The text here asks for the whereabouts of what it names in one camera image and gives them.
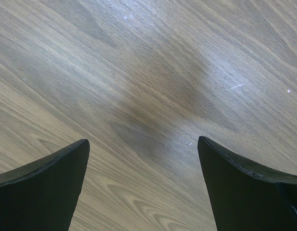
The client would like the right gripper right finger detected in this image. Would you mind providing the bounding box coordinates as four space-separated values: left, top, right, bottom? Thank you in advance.
198 136 297 231

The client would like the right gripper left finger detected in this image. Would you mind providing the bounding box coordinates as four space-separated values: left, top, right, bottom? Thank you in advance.
0 139 90 231

